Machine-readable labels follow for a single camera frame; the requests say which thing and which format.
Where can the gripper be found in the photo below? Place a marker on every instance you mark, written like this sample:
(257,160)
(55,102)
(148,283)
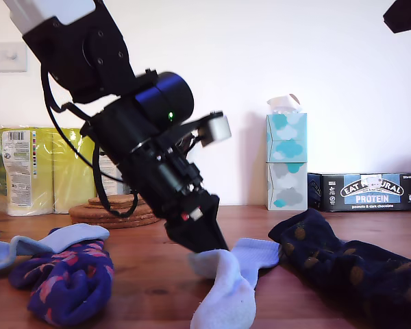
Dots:
(164,178)

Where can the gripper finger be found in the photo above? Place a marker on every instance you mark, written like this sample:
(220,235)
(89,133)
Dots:
(407,15)

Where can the white sock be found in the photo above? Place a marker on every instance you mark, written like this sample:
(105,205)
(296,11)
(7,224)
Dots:
(72,236)
(226,294)

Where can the square cork coaster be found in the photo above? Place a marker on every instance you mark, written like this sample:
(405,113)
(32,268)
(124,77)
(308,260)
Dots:
(99,205)
(123,198)

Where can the grey cloud tissue box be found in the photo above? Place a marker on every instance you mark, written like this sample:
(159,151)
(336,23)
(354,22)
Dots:
(287,192)

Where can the small white carton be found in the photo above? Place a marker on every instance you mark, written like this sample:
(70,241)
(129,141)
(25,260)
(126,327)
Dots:
(113,185)

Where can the teal cloud tissue box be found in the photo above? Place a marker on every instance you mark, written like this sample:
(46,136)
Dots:
(287,137)

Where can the white tissue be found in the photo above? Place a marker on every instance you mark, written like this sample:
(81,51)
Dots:
(282,103)

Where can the black protein bar box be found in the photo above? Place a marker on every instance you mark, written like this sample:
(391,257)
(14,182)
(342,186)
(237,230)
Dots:
(363,200)

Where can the yellow paper roll pack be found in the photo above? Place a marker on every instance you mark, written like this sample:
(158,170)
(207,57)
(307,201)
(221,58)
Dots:
(20,178)

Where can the arm grey camera box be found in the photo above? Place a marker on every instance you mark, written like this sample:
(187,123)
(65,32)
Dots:
(219,128)

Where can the white light switch plate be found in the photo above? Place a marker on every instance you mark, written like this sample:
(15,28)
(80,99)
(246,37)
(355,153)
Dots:
(3,58)

